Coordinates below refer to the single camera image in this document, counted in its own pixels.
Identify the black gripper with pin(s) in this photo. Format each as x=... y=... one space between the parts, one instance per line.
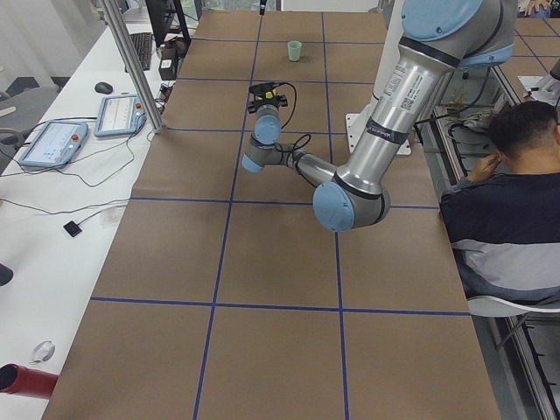
x=265 y=103

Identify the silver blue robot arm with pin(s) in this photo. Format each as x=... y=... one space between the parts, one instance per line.
x=438 y=37

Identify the green plastic cup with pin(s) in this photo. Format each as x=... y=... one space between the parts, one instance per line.
x=294 y=48

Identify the black keyboard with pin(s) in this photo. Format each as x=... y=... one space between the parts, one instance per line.
x=142 y=42

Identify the far blue teach pendant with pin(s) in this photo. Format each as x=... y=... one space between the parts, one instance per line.
x=119 y=115

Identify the blue teach pendant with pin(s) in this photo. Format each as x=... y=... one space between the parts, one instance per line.
x=119 y=115
x=55 y=145

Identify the black computer mouse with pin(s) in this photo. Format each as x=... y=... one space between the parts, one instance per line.
x=103 y=88

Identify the brown paper table mat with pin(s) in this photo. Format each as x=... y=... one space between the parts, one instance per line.
x=222 y=297

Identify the near blue teach pendant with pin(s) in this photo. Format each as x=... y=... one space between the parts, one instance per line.
x=55 y=145

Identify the small black square device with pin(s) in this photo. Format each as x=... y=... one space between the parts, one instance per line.
x=72 y=228

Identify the seated person dark shirt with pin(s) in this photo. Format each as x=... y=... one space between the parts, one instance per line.
x=502 y=219

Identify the red cylinder bottle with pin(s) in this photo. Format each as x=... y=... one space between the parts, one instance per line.
x=24 y=381

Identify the aluminium frame post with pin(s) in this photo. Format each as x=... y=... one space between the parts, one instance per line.
x=119 y=29

